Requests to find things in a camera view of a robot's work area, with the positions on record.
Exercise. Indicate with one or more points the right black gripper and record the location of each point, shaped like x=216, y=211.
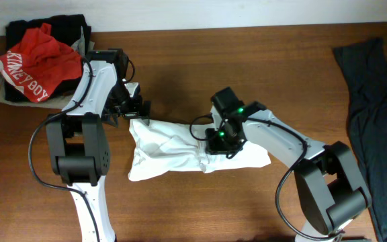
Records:
x=213, y=146

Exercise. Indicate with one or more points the red printed t-shirt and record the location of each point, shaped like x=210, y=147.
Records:
x=37, y=71

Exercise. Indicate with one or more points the white t-shirt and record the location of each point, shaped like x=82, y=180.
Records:
x=166, y=146

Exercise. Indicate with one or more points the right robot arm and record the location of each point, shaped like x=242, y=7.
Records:
x=331, y=189

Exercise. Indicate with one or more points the grey-green folded garment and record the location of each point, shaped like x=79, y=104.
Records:
x=62, y=93

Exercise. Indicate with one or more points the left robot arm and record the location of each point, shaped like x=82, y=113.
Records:
x=79, y=150

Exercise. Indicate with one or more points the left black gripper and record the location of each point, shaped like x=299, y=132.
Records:
x=136, y=111

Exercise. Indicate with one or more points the dark teal garment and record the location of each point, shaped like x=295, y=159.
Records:
x=364, y=68

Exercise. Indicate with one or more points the black folded garment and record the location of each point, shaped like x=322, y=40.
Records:
x=71, y=30

